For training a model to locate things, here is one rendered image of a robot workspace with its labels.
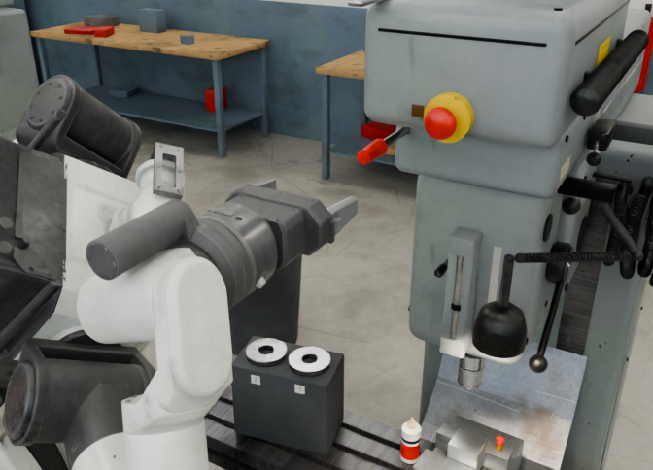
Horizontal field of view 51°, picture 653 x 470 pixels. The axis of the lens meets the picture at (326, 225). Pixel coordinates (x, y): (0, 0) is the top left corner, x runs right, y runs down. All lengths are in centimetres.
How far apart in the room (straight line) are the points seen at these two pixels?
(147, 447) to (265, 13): 591
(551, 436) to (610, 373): 19
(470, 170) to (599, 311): 69
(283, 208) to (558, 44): 36
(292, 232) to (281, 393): 86
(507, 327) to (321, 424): 66
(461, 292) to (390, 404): 208
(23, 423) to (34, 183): 30
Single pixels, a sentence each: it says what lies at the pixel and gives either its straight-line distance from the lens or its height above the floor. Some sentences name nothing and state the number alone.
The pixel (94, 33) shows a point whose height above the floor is 91.
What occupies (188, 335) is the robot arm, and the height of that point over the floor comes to 170.
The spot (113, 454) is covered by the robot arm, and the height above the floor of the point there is 150.
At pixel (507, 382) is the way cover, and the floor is 98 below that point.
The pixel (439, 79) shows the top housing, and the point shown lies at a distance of 88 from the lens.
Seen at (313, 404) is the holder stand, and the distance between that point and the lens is 149.
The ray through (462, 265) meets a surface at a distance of 106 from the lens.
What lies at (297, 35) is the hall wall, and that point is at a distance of 622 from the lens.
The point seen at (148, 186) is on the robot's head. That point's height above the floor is 168.
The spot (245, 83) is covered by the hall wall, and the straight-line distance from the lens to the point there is 665.
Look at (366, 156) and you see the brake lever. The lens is 90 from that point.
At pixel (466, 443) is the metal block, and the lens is 141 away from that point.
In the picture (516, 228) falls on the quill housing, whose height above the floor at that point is 157.
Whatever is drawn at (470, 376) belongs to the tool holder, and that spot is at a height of 123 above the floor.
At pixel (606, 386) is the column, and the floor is 101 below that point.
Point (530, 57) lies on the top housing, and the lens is 84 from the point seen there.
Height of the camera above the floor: 200
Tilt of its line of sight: 25 degrees down
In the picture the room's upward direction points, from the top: straight up
